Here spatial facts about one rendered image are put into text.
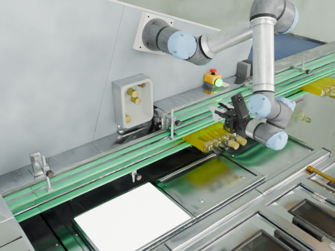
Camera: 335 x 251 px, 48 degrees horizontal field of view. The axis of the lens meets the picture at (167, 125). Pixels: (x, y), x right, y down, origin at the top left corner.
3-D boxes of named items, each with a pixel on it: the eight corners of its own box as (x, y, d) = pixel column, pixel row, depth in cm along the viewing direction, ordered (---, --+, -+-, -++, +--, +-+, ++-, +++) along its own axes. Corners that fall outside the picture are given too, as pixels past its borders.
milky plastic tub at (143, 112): (115, 123, 187) (124, 130, 181) (111, 81, 176) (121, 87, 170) (143, 113, 196) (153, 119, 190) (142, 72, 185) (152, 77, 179)
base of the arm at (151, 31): (146, 14, 170) (160, 19, 163) (171, 21, 180) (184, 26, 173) (137, 47, 174) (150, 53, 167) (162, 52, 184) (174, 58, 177)
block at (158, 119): (152, 125, 195) (161, 130, 190) (152, 109, 190) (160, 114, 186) (158, 123, 197) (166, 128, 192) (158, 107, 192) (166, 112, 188)
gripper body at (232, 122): (221, 128, 158) (243, 140, 150) (222, 110, 154) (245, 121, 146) (234, 123, 163) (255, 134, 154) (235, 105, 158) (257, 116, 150)
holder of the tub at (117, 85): (115, 131, 190) (124, 138, 184) (111, 81, 176) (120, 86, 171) (143, 121, 199) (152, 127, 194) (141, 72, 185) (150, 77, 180)
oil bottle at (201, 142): (179, 137, 202) (206, 155, 187) (179, 128, 199) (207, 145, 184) (187, 134, 205) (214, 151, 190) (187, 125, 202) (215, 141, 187)
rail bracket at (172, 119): (161, 134, 191) (176, 144, 183) (160, 104, 183) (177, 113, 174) (165, 132, 193) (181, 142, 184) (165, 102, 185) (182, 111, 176)
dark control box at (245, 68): (236, 73, 232) (246, 77, 226) (237, 61, 228) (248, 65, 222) (245, 70, 236) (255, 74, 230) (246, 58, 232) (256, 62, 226)
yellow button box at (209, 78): (203, 84, 217) (212, 89, 212) (203, 72, 213) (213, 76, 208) (212, 81, 221) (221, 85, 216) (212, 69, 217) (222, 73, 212)
